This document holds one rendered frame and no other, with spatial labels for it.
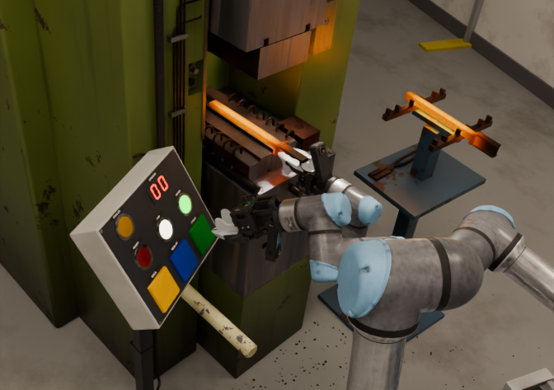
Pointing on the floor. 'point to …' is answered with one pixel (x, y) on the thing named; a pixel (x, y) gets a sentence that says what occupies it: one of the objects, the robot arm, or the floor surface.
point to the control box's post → (144, 363)
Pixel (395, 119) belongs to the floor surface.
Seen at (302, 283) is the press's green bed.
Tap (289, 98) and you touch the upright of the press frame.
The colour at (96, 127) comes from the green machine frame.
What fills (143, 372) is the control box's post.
